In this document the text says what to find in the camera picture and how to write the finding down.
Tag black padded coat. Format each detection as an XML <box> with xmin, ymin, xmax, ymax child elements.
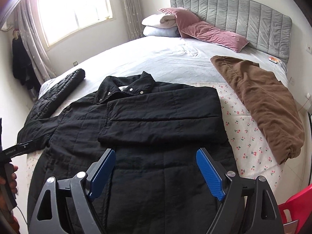
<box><xmin>17</xmin><ymin>72</ymin><xmax>236</xmax><ymax>233</ymax></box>

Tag dark hanging clothes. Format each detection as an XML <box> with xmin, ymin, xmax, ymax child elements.
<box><xmin>12</xmin><ymin>30</ymin><xmax>41</xmax><ymax>93</ymax></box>

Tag person's left hand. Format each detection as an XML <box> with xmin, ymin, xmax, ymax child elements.
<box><xmin>0</xmin><ymin>164</ymin><xmax>18</xmax><ymax>194</ymax></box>

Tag cherry print bed cover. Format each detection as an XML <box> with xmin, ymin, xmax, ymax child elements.
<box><xmin>26</xmin><ymin>79</ymin><xmax>285</xmax><ymax>193</ymax></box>

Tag black quilted down jacket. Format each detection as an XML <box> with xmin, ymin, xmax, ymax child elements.
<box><xmin>25</xmin><ymin>69</ymin><xmax>85</xmax><ymax>124</ymax></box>

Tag brown garment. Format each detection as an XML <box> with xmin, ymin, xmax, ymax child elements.
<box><xmin>210</xmin><ymin>56</ymin><xmax>305</xmax><ymax>164</ymax></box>

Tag red plastic chair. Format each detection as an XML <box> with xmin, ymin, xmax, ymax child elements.
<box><xmin>278</xmin><ymin>185</ymin><xmax>312</xmax><ymax>234</ymax></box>

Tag white bed sheet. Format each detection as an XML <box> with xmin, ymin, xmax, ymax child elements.
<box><xmin>38</xmin><ymin>35</ymin><xmax>288</xmax><ymax>98</ymax></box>

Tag small orange white packet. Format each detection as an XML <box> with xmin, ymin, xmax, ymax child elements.
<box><xmin>268</xmin><ymin>56</ymin><xmax>281</xmax><ymax>64</ymax></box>

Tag left beige curtain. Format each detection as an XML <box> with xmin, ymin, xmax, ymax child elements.
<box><xmin>16</xmin><ymin>0</ymin><xmax>56</xmax><ymax>85</ymax></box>

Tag beige curtain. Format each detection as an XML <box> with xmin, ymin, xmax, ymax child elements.
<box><xmin>16</xmin><ymin>0</ymin><xmax>56</xmax><ymax>85</ymax></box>
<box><xmin>122</xmin><ymin>0</ymin><xmax>144</xmax><ymax>40</ymax></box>

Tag light blue pillow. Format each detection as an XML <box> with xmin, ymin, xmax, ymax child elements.
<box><xmin>143</xmin><ymin>26</ymin><xmax>180</xmax><ymax>37</ymax></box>

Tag pink velvet pillow back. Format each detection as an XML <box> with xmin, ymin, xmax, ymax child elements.
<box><xmin>158</xmin><ymin>7</ymin><xmax>200</xmax><ymax>38</ymax></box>

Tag grey padded headboard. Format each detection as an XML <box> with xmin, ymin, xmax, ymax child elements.
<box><xmin>170</xmin><ymin>0</ymin><xmax>292</xmax><ymax>63</ymax></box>

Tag folded cream blanket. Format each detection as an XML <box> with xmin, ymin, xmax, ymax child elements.
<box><xmin>142</xmin><ymin>14</ymin><xmax>177</xmax><ymax>29</ymax></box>

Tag window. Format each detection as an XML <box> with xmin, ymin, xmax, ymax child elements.
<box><xmin>36</xmin><ymin>0</ymin><xmax>113</xmax><ymax>47</ymax></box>

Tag right beige curtain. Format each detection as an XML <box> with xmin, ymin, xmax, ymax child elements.
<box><xmin>122</xmin><ymin>0</ymin><xmax>144</xmax><ymax>40</ymax></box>

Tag white wall socket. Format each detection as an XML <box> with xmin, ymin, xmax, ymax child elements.
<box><xmin>306</xmin><ymin>45</ymin><xmax>312</xmax><ymax>54</ymax></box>

